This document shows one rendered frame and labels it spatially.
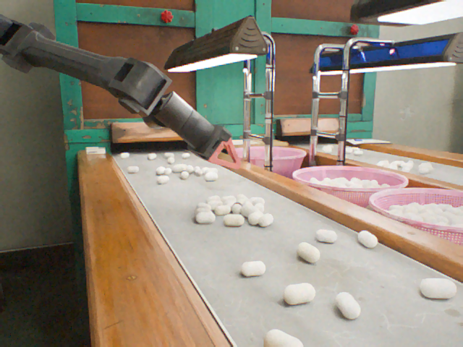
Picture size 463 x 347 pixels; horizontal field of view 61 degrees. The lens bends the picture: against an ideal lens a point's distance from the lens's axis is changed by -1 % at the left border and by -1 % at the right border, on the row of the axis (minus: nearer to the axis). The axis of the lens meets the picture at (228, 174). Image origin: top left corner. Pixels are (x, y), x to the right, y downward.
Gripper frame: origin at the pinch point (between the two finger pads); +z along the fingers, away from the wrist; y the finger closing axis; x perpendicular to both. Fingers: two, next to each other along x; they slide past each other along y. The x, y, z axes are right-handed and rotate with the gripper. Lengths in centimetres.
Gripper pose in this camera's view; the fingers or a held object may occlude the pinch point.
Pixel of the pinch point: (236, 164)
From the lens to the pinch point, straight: 81.2
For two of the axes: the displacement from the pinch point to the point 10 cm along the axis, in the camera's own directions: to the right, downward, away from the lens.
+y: -4.0, -1.9, 9.0
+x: -5.9, 8.0, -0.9
